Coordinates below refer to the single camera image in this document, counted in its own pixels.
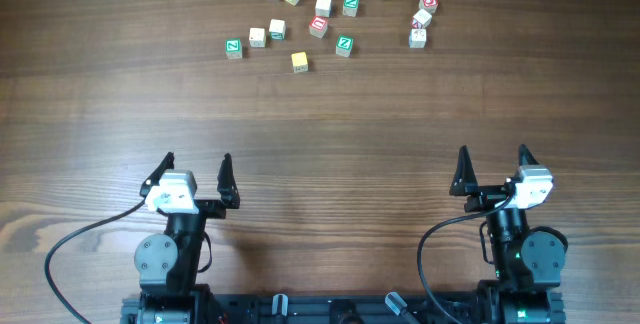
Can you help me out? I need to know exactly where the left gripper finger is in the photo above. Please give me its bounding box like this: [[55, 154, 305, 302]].
[[139, 152, 175, 197], [217, 153, 240, 209]]

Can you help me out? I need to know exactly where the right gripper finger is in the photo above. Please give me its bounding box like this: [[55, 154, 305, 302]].
[[449, 145, 478, 196], [518, 144, 539, 166]]

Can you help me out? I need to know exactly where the white block dotted face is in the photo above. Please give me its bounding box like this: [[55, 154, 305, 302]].
[[249, 28, 267, 48]]

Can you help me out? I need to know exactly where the white block green side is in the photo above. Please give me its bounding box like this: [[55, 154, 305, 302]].
[[269, 19, 286, 40]]

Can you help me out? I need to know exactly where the green N block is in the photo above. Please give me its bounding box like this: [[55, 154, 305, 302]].
[[342, 0, 360, 17]]

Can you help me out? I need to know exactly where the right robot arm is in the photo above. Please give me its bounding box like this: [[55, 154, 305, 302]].
[[449, 145, 568, 324]]

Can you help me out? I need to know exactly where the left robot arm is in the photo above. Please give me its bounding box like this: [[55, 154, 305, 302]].
[[120, 152, 240, 324]]

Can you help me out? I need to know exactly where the green Z block left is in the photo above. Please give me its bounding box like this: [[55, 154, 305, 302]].
[[225, 38, 243, 59]]

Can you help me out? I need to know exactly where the green z block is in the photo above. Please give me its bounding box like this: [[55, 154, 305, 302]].
[[336, 35, 354, 58], [225, 38, 243, 59]]

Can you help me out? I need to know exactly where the white picture block right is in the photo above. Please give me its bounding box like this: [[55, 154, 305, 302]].
[[408, 29, 428, 49]]

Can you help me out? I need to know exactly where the white block red side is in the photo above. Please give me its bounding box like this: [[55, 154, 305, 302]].
[[411, 9, 432, 29]]

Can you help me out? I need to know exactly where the red letter block right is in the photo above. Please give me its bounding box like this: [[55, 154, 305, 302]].
[[419, 0, 439, 14]]

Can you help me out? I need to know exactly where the green Z block centre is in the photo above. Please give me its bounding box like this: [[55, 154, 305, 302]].
[[336, 35, 354, 58]]

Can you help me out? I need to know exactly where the red U block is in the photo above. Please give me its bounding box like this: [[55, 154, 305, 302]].
[[309, 16, 328, 38]]

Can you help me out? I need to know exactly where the plain wooden block blue side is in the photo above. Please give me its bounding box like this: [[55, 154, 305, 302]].
[[315, 0, 332, 18]]

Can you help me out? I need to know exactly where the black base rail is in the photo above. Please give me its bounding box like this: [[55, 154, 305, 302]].
[[120, 291, 566, 324]]

